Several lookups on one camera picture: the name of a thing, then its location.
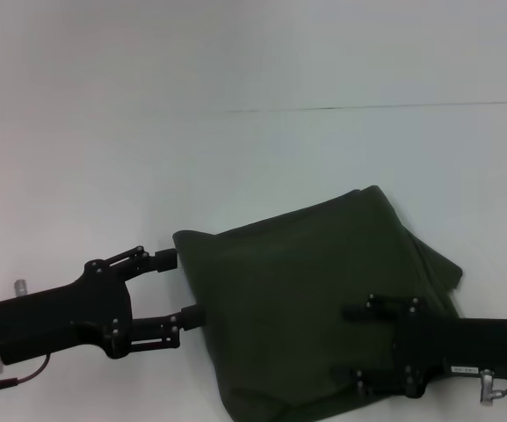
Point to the dark green FREE t-shirt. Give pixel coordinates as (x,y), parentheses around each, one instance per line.
(288,299)

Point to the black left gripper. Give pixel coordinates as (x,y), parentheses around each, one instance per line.
(60,316)

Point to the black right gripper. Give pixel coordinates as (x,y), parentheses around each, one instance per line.
(455,347)

